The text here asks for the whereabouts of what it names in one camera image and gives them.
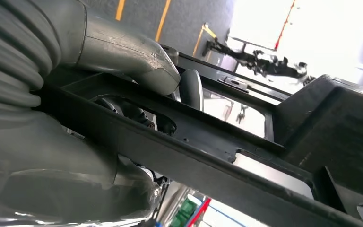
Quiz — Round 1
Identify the green plastic crate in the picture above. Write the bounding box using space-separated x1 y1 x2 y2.
169 197 199 227

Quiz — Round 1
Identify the black metal fixture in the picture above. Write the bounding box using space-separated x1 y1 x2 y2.
201 37 309 79

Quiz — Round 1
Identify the red barrier belt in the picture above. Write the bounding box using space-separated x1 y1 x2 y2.
274 0 296 51

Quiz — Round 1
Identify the yellow floor tape square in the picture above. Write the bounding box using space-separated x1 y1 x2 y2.
115 0 173 42
192 22 217 58

